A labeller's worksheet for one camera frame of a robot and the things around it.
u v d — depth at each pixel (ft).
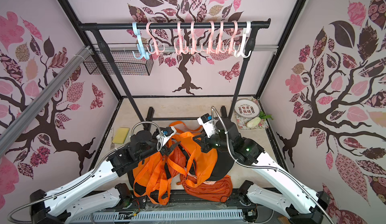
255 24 1.62
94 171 1.53
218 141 1.77
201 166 2.58
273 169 1.40
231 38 2.87
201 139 1.94
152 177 2.46
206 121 1.86
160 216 2.29
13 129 1.67
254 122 3.25
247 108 3.71
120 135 3.22
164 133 1.88
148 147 1.72
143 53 1.84
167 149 2.00
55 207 1.29
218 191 2.38
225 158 2.61
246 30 1.64
